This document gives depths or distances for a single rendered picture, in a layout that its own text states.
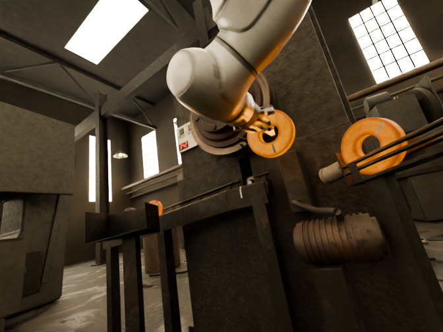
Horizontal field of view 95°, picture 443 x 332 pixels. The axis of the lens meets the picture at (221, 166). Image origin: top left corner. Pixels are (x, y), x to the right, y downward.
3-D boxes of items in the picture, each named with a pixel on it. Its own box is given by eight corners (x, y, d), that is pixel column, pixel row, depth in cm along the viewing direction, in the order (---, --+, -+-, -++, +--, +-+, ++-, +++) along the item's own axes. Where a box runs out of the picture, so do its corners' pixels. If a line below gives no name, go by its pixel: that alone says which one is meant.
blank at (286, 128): (245, 125, 74) (240, 122, 71) (285, 103, 67) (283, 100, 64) (258, 164, 70) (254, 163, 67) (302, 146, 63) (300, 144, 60)
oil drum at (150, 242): (165, 265, 382) (161, 217, 405) (188, 263, 352) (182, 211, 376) (136, 275, 333) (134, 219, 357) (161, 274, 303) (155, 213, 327)
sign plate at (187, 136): (180, 153, 137) (177, 130, 141) (211, 140, 124) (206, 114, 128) (178, 153, 135) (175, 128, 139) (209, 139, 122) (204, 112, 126)
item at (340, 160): (364, 184, 62) (349, 153, 66) (366, 183, 61) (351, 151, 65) (348, 186, 59) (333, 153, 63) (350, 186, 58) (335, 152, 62)
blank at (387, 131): (381, 185, 56) (374, 186, 54) (338, 153, 67) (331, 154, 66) (424, 135, 47) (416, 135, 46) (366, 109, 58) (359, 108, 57)
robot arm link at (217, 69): (225, 135, 45) (267, 85, 41) (173, 114, 32) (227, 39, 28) (201, 106, 50) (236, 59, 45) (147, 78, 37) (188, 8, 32)
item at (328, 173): (335, 184, 70) (328, 168, 73) (358, 174, 63) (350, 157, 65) (322, 186, 68) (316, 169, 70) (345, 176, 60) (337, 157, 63)
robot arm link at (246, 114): (250, 111, 42) (261, 119, 47) (240, 74, 44) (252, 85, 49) (215, 128, 47) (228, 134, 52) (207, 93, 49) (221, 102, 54)
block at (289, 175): (298, 212, 86) (284, 159, 92) (318, 209, 82) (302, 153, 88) (291, 214, 77) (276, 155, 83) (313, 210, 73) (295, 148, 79)
